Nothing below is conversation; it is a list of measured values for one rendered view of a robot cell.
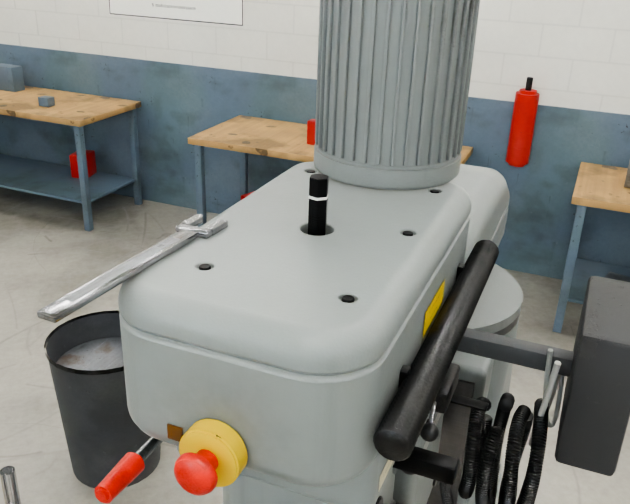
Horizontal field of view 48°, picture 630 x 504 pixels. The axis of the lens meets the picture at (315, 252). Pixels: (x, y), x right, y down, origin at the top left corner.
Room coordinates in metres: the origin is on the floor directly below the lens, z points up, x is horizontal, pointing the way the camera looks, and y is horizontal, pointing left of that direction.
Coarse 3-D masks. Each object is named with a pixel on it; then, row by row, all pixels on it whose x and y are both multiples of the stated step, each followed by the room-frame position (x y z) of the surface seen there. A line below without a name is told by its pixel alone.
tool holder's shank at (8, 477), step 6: (6, 468) 0.92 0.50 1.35; (12, 468) 0.92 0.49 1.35; (0, 474) 0.91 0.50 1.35; (6, 474) 0.91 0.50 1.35; (12, 474) 0.91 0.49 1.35; (6, 480) 0.91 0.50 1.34; (12, 480) 0.91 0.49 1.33; (6, 486) 0.91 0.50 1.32; (12, 486) 0.91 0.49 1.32; (6, 492) 0.91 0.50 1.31; (12, 492) 0.91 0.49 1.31; (18, 492) 0.92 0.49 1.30; (6, 498) 0.91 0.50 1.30; (12, 498) 0.91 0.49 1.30; (18, 498) 0.92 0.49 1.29
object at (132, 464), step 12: (144, 444) 0.57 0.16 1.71; (156, 444) 0.58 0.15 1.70; (132, 456) 0.55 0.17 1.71; (144, 456) 0.56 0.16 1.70; (120, 468) 0.53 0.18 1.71; (132, 468) 0.53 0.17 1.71; (108, 480) 0.51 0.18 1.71; (120, 480) 0.52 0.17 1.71; (132, 480) 0.53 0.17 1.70; (96, 492) 0.50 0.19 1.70; (108, 492) 0.50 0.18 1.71
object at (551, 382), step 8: (552, 352) 0.86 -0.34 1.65; (544, 376) 0.87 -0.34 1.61; (552, 376) 0.83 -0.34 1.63; (560, 376) 0.92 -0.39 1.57; (544, 384) 0.87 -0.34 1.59; (552, 384) 0.83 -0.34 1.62; (560, 384) 0.92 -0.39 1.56; (544, 392) 0.87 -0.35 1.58; (552, 392) 0.92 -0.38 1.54; (560, 392) 0.92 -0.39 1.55; (544, 400) 0.84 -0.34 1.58; (552, 400) 0.92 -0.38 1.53; (560, 400) 0.91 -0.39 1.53; (544, 408) 0.84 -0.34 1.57; (552, 424) 0.89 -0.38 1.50
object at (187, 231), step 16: (192, 224) 0.70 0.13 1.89; (224, 224) 0.70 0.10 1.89; (176, 240) 0.65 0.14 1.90; (192, 240) 0.66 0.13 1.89; (144, 256) 0.61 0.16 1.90; (160, 256) 0.62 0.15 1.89; (112, 272) 0.57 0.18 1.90; (128, 272) 0.57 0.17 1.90; (80, 288) 0.54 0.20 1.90; (96, 288) 0.54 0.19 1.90; (112, 288) 0.55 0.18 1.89; (64, 304) 0.51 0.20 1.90; (80, 304) 0.52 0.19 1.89; (48, 320) 0.49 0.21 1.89
